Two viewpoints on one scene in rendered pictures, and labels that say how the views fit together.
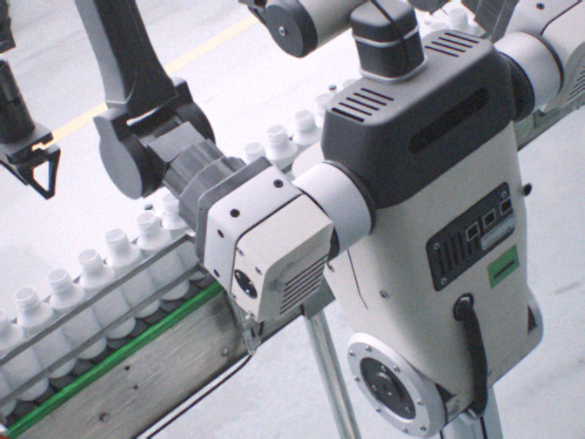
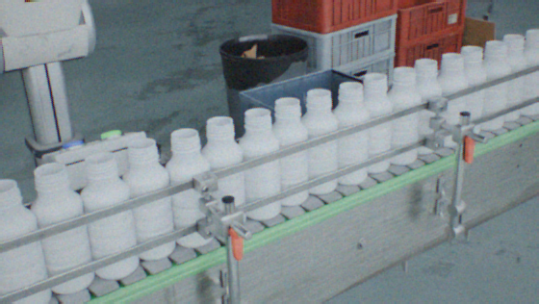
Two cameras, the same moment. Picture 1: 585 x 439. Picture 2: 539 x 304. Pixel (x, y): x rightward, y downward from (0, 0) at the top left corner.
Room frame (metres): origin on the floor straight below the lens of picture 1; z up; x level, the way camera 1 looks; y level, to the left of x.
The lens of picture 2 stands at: (2.44, 0.24, 1.50)
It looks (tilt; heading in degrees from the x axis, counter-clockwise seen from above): 25 degrees down; 176
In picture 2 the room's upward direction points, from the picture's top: 2 degrees counter-clockwise
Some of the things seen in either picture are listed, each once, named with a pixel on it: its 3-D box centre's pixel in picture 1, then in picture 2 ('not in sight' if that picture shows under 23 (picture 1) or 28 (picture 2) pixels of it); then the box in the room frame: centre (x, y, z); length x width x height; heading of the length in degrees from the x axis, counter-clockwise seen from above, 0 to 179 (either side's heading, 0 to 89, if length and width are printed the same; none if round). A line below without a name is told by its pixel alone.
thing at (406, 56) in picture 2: not in sight; (406, 49); (-1.46, 1.44, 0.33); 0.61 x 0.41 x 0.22; 123
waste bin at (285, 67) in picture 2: not in sight; (266, 105); (-0.65, 0.46, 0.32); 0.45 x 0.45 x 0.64
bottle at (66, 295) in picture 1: (74, 313); (319, 141); (1.53, 0.38, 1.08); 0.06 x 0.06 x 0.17
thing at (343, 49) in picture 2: not in sight; (334, 38); (-1.01, 0.88, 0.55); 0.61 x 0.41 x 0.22; 127
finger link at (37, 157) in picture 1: (34, 167); not in sight; (1.39, 0.31, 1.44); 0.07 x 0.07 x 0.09; 30
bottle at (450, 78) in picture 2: not in sight; (449, 100); (1.39, 0.64, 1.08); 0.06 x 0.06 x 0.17
